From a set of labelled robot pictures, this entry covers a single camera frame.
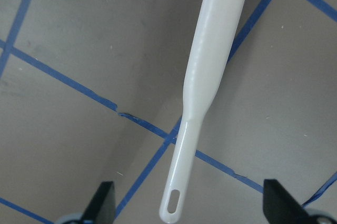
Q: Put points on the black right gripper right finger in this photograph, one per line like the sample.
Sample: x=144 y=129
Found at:
x=279 y=206

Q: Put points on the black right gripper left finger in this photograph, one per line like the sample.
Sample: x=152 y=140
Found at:
x=101 y=208

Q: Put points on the white hand brush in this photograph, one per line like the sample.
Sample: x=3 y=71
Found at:
x=213 y=38

